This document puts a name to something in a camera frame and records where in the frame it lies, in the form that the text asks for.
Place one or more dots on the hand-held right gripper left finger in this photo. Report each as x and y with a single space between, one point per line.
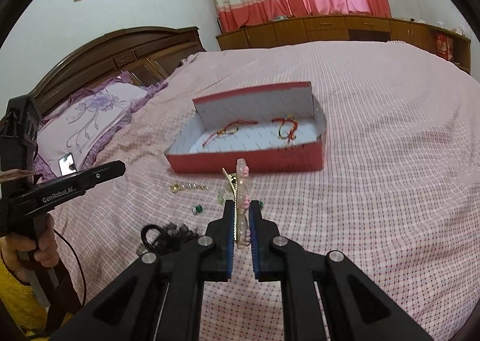
228 247

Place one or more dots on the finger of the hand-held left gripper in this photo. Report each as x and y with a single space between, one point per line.
103 174

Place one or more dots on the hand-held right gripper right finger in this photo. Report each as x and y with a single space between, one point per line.
257 247

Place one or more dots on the black lace hair accessory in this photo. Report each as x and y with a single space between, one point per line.
172 238

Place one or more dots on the pink floral hair clip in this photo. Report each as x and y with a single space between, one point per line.
242 185

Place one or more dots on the red cardboard box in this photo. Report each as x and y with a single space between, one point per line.
243 157

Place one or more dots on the person's left forearm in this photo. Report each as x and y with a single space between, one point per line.
15 301

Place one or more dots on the person's left hand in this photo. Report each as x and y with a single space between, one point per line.
47 247

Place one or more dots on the smartphone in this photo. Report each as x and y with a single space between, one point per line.
68 164

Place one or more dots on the purple floral pillow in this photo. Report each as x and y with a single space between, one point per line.
93 116

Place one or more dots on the dark wooden headboard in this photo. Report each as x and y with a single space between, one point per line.
123 48

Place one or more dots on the wooden cabinet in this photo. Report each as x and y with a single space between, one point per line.
330 30

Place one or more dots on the red gift box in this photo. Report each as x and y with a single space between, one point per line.
444 46

